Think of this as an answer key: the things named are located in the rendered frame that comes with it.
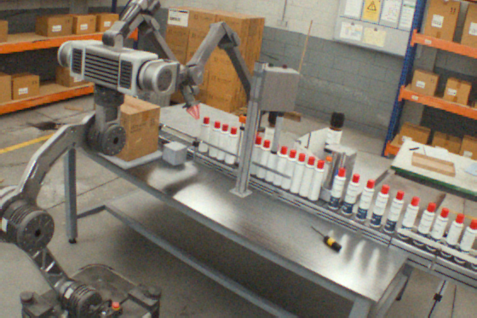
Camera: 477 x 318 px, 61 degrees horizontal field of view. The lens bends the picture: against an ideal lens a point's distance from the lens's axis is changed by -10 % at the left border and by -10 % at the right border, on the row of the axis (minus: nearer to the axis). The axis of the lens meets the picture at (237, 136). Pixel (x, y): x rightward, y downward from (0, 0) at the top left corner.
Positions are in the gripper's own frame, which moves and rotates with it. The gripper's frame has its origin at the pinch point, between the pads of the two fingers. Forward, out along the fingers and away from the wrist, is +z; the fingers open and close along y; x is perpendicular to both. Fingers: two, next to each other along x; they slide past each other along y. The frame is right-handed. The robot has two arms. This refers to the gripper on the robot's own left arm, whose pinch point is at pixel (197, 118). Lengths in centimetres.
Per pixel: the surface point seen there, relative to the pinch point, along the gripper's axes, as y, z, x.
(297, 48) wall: 413, -100, 118
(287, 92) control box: -9, 14, -64
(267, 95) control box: -18, 12, -59
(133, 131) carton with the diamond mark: -37.2, -4.1, 12.7
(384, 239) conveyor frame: -7, 94, -78
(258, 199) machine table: -14, 54, -27
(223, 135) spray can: -1.8, 16.5, -13.4
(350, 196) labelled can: -4, 70, -69
